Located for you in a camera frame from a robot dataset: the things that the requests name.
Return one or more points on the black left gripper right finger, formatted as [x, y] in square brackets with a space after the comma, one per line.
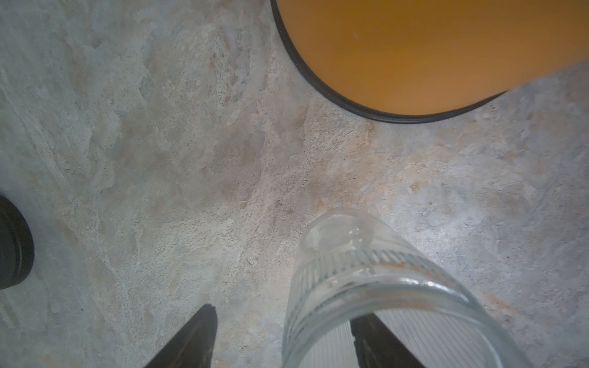
[377, 346]

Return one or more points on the black stand with glass tube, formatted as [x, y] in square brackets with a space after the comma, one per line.
[17, 246]

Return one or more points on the ribbed glass oatmeal jar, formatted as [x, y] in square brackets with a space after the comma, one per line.
[350, 263]

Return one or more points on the orange trash bin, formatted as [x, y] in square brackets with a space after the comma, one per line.
[413, 62]

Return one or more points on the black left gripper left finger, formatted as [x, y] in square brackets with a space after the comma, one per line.
[193, 344]

